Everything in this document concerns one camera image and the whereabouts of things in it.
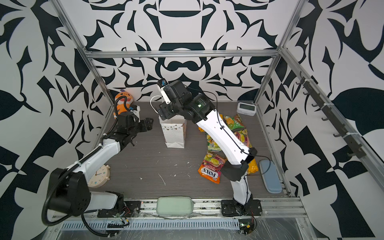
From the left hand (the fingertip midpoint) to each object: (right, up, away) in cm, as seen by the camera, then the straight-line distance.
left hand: (146, 116), depth 85 cm
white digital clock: (+66, +6, +27) cm, 71 cm away
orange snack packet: (+36, -28, 0) cm, 46 cm away
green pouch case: (+17, -43, -11) cm, 48 cm away
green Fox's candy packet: (+38, -18, +9) cm, 43 cm away
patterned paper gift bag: (+16, -6, -6) cm, 19 cm away
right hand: (+14, +6, -19) cm, 25 cm away
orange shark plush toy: (-27, +10, +28) cm, 41 cm away
